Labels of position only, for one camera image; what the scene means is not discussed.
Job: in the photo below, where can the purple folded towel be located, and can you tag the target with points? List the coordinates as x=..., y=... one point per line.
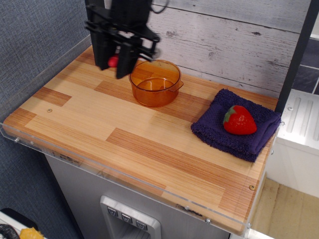
x=209, y=128

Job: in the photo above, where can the dark grey left post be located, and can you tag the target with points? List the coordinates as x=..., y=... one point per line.
x=96, y=13

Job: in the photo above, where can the clear acrylic table guard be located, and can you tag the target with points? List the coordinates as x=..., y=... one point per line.
x=90, y=117

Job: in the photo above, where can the red handled metal spoon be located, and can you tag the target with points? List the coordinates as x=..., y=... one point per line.
x=113, y=61

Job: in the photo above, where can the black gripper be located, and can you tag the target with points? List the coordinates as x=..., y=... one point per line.
x=126, y=26

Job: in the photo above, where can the white toy sink unit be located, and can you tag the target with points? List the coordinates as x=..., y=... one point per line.
x=294, y=159

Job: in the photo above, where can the grey cabinet with dispenser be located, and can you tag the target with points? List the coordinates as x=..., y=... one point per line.
x=105, y=208

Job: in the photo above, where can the dark grey right post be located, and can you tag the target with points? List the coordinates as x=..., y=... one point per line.
x=301, y=45

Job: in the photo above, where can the orange transparent plastic pot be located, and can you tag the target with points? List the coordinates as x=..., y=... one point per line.
x=155, y=84

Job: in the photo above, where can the yellow cloth piece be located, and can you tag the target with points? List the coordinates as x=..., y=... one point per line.
x=30, y=233

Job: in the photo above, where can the red toy strawberry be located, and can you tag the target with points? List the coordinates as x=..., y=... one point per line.
x=239, y=121

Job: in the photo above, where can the dark grey post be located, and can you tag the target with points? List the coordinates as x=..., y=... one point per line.
x=96, y=13
x=301, y=45

